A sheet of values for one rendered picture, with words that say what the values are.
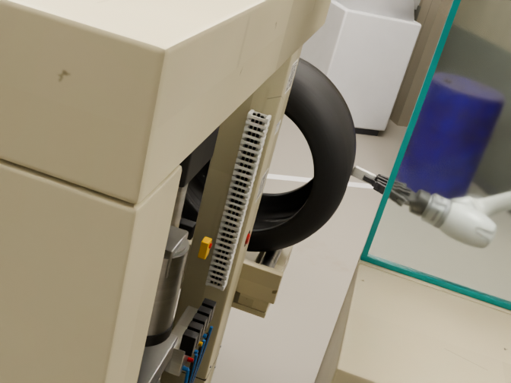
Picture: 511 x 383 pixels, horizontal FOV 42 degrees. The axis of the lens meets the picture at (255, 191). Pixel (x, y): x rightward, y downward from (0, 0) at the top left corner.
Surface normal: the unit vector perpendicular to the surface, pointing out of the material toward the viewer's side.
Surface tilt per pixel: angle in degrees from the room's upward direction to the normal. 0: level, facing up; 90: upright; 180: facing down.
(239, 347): 0
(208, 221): 90
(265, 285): 90
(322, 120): 57
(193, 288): 90
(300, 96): 47
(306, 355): 0
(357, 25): 90
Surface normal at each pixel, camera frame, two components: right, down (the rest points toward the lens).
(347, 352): 0.23, -0.88
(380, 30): 0.30, 0.48
